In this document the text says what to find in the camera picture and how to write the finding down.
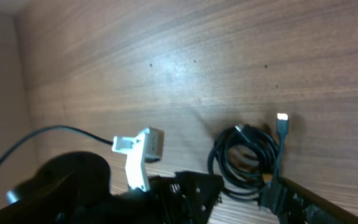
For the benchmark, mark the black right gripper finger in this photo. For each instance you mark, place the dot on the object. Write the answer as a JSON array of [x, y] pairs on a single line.
[[292, 203]]

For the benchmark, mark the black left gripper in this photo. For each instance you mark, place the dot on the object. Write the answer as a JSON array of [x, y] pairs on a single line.
[[187, 197]]

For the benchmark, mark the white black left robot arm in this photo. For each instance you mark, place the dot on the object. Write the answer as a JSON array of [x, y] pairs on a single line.
[[75, 188]]

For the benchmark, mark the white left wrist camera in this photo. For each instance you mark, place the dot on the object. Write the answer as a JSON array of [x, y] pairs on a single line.
[[146, 147]]

